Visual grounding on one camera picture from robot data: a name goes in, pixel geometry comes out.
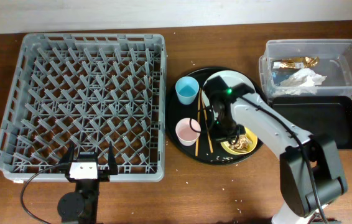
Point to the clear plastic bin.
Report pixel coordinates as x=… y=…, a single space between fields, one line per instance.
x=335 y=62

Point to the grey dishwasher rack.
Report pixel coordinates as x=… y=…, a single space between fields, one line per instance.
x=100 y=93

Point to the pink cup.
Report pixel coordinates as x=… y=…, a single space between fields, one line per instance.
x=188 y=131

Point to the light blue cup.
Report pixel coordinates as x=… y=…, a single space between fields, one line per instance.
x=187 y=89

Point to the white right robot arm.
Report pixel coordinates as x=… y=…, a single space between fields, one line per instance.
x=311 y=172

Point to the crumpled white tissue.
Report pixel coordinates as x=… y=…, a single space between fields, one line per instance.
x=305 y=77

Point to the black rectangular tray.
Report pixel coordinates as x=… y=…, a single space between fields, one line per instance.
x=330 y=115

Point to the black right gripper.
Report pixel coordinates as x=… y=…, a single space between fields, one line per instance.
x=216 y=135

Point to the gold foil wrapper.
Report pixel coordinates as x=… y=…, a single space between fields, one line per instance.
x=296 y=63

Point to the yellow bowl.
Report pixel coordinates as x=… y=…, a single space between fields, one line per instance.
x=250 y=135

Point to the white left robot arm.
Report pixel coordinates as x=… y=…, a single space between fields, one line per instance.
x=81 y=205

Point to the right wooden chopstick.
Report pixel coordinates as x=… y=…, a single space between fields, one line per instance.
x=206 y=118

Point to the food scraps pile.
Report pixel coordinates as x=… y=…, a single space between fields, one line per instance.
x=241 y=145

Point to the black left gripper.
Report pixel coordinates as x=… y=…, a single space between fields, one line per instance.
x=112 y=165

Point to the grey round plate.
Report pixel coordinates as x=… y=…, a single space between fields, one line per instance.
x=241 y=77

